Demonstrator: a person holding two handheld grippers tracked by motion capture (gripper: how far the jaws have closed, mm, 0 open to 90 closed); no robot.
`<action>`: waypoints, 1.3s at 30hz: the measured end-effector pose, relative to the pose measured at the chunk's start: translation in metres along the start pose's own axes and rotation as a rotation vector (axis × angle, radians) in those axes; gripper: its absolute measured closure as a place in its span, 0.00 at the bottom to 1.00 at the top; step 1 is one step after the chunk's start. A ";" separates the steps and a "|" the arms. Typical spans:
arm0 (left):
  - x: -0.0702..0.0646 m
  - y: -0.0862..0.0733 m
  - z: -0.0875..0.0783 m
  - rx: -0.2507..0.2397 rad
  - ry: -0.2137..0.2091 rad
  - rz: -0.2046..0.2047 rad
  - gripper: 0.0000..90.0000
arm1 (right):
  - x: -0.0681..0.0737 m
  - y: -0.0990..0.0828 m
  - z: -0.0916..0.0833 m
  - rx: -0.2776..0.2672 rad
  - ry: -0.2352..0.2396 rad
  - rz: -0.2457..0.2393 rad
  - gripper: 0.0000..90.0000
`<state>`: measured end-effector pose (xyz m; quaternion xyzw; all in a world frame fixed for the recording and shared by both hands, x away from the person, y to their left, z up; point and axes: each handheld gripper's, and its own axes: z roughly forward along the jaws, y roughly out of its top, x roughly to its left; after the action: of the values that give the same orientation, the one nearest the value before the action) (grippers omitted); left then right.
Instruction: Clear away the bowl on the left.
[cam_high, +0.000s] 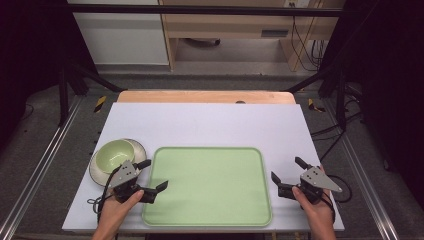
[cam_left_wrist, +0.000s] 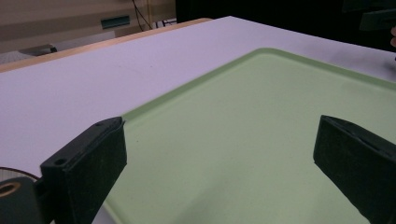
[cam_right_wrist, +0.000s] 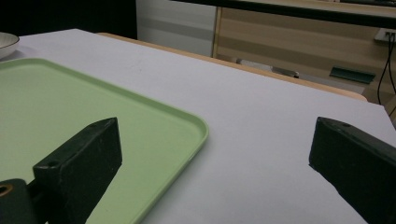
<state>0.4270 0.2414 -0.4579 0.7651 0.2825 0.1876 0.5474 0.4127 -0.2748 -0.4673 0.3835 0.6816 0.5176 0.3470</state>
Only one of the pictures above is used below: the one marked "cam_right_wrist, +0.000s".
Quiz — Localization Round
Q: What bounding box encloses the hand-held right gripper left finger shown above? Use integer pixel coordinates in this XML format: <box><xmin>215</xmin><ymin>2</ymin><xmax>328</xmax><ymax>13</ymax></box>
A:
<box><xmin>32</xmin><ymin>117</ymin><xmax>123</xmax><ymax>224</ymax></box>

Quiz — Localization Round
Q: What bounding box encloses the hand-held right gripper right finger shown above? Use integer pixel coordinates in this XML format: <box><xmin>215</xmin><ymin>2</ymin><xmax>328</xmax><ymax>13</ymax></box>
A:
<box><xmin>308</xmin><ymin>117</ymin><xmax>396</xmax><ymax>224</ymax></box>

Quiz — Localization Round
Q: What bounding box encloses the light green plastic tray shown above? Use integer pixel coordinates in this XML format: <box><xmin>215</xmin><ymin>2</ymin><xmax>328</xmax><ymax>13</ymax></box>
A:
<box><xmin>0</xmin><ymin>58</ymin><xmax>209</xmax><ymax>224</ymax></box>

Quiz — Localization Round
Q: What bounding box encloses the dark green flat box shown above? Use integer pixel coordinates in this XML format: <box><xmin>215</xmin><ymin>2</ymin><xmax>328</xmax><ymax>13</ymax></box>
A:
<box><xmin>329</xmin><ymin>66</ymin><xmax>376</xmax><ymax>85</ymax></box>

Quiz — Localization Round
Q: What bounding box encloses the white table cover sheet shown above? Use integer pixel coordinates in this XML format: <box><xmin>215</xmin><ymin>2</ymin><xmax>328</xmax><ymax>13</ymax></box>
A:
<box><xmin>0</xmin><ymin>28</ymin><xmax>396</xmax><ymax>224</ymax></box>

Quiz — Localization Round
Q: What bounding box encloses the grey metal bar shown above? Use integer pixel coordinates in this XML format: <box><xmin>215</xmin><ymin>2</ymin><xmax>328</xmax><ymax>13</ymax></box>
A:
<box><xmin>271</xmin><ymin>66</ymin><xmax>301</xmax><ymax>78</ymax></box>

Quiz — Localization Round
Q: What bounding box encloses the white power strip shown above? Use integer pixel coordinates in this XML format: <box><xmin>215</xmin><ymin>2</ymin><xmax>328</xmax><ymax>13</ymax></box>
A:
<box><xmin>374</xmin><ymin>27</ymin><xmax>396</xmax><ymax>44</ymax></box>

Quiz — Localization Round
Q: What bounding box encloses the wooden cabinet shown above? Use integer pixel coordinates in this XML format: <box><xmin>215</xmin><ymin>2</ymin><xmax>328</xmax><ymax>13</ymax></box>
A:
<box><xmin>212</xmin><ymin>7</ymin><xmax>396</xmax><ymax>105</ymax></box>

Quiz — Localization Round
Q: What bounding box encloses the white ribbed bowl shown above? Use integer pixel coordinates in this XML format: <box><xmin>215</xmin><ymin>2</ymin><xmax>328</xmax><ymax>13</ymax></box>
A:
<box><xmin>0</xmin><ymin>32</ymin><xmax>21</xmax><ymax>60</ymax></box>

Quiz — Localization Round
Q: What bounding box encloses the black cable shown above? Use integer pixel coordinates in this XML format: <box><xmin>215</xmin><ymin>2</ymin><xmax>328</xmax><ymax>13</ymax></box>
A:
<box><xmin>376</xmin><ymin>32</ymin><xmax>396</xmax><ymax>118</ymax></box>

